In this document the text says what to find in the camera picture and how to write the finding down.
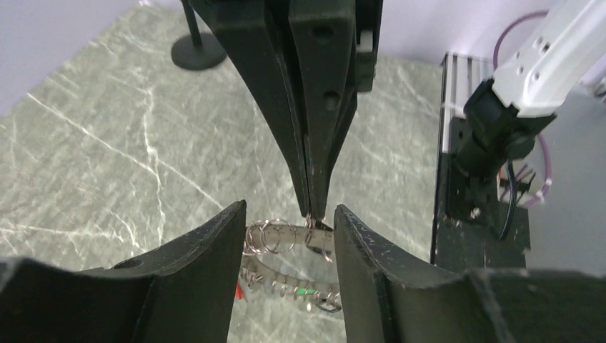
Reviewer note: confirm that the black base beam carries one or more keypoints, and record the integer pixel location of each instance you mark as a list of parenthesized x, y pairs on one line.
[(465, 236)]

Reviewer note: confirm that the metal disc with keyrings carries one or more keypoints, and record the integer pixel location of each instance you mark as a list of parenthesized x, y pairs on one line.
[(279, 256)]

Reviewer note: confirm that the red key tag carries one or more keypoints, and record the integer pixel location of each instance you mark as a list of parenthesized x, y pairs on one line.
[(238, 292)]

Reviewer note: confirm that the black microphone stand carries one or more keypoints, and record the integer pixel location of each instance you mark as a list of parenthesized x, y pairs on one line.
[(196, 51)]

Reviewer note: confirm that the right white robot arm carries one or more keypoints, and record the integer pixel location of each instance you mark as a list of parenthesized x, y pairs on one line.
[(510, 108)]

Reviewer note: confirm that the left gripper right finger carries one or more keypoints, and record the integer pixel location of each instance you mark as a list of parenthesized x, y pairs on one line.
[(390, 295)]

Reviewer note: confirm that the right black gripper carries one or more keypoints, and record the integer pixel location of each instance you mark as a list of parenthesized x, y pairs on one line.
[(323, 33)]

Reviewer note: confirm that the black key tag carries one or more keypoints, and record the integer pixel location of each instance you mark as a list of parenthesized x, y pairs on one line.
[(328, 306)]

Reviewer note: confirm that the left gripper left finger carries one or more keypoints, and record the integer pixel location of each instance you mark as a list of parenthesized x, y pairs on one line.
[(182, 291)]

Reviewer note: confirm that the green key tag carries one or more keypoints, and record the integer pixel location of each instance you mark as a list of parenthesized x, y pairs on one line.
[(303, 291)]

